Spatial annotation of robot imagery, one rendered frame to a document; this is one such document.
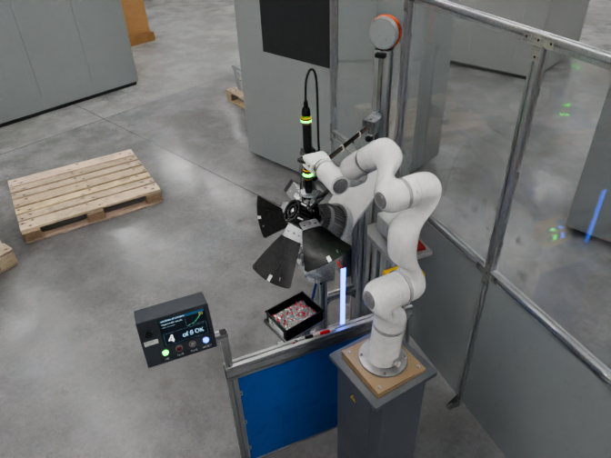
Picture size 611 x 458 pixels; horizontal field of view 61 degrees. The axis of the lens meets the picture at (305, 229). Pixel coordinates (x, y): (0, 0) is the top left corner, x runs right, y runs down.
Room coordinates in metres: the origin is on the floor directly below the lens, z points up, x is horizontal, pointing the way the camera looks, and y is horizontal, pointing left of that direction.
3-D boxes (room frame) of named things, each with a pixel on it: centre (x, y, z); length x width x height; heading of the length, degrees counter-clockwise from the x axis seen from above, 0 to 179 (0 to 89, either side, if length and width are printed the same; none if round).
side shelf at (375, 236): (2.27, -0.49, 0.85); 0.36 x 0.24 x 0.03; 21
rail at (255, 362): (1.59, -0.06, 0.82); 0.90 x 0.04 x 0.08; 111
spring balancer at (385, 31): (2.56, -0.42, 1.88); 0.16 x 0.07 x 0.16; 56
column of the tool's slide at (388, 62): (2.56, -0.42, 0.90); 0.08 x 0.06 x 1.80; 56
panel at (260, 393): (1.59, -0.06, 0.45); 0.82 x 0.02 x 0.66; 111
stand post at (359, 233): (2.21, -0.28, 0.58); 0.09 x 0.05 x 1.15; 21
